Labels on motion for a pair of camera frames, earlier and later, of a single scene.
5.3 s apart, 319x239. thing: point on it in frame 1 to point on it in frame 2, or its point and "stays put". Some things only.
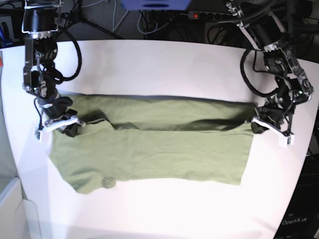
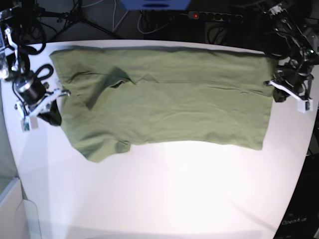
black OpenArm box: [300, 220] stays put
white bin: [18, 216] stays put
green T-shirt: [176, 138] to [113, 96]
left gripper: [69, 117] to [53, 116]
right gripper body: [266, 117] to [295, 83]
